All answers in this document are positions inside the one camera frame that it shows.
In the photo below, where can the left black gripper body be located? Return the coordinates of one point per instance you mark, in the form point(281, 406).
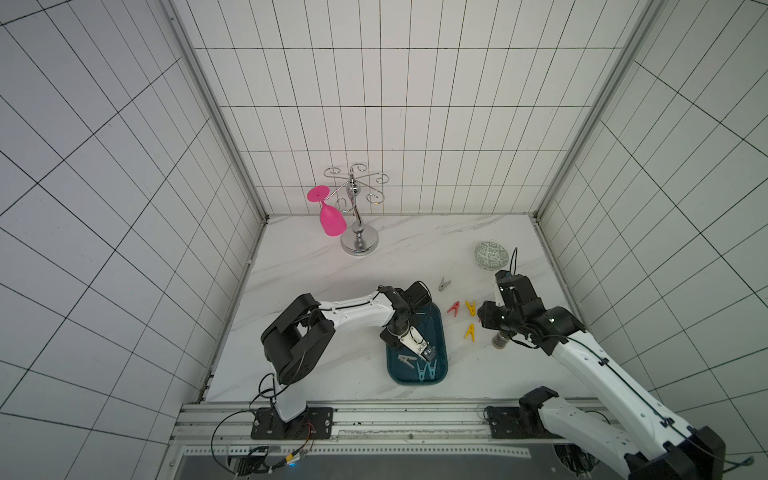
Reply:
point(391, 333)

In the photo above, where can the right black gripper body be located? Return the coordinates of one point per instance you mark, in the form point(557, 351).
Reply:
point(498, 320)

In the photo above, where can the grey clothespin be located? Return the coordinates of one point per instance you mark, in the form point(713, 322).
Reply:
point(444, 283)
point(407, 360)

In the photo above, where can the yellow clothespin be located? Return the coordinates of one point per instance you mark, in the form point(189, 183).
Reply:
point(470, 333)
point(471, 307)

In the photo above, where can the red clothespin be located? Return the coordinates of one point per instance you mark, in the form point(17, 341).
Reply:
point(454, 308)

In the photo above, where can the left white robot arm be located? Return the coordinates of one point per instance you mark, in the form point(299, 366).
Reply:
point(296, 340)

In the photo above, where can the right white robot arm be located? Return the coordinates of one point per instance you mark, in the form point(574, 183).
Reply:
point(650, 441)

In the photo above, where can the teal plastic storage box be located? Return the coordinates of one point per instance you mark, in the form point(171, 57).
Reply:
point(431, 328)

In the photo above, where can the small dark cylinder jar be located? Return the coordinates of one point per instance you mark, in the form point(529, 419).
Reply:
point(500, 340)

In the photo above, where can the teal clothespin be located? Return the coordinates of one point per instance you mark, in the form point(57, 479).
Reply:
point(426, 371)

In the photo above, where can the chrome glass holder stand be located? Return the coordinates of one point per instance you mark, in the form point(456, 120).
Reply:
point(360, 238)

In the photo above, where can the pink plastic wine glass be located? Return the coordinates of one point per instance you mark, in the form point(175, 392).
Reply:
point(331, 219)

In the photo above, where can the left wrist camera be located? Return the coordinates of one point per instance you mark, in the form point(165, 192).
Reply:
point(415, 342)

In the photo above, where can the metal base rail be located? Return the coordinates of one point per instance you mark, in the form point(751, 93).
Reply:
point(359, 427)

